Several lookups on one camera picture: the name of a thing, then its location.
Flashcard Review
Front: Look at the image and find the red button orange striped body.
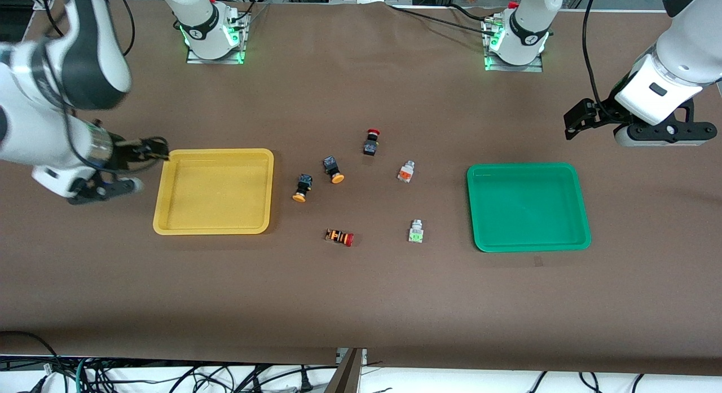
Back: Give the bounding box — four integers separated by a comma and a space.
325, 228, 355, 248

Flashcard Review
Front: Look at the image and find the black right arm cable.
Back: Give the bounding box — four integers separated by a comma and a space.
34, 0, 170, 174

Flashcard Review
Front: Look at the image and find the teal floor cable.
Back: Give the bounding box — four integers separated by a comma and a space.
73, 357, 91, 393

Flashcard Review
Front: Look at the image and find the long black table cable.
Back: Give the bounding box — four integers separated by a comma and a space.
386, 3, 497, 38

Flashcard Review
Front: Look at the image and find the yellow plastic tray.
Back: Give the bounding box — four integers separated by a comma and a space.
153, 148, 275, 236

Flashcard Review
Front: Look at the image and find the brown table support beam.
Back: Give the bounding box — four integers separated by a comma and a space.
324, 348, 367, 393

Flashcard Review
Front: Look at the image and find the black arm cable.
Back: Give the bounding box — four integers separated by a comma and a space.
583, 0, 621, 120
34, 0, 170, 174

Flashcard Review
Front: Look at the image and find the thick black floor cable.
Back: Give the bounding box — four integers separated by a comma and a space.
0, 330, 60, 374

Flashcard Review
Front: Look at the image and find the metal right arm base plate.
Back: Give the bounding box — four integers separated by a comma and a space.
186, 12, 249, 65

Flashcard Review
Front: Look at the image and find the yellow push button black body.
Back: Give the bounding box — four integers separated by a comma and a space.
292, 173, 314, 204
323, 156, 346, 185

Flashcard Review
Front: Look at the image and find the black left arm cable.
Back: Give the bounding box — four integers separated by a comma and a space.
583, 0, 621, 120

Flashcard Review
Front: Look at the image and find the green plastic tray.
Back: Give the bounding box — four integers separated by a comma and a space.
466, 162, 592, 253

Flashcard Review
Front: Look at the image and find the short black table cable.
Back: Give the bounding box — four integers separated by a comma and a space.
448, 3, 494, 21

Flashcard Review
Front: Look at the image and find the brown table cover sheet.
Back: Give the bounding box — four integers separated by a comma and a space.
0, 0, 722, 377

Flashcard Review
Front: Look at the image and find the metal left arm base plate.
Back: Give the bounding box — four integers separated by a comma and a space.
482, 18, 545, 73

